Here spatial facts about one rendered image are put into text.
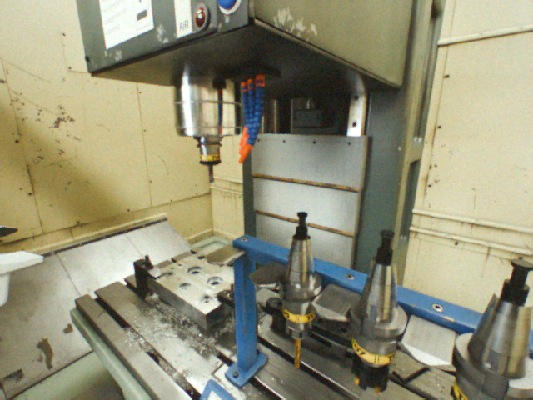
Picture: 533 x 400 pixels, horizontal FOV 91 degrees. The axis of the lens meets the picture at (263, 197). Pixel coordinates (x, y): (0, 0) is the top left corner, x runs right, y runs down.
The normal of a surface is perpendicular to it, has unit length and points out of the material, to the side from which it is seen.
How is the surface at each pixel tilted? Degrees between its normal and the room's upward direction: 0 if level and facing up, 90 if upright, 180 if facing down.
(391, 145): 90
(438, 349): 0
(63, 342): 24
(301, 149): 90
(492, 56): 90
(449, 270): 90
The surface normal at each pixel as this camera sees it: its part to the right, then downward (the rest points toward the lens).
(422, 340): 0.00, -0.97
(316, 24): 0.78, 0.16
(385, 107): -0.63, 0.21
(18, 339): 0.31, -0.81
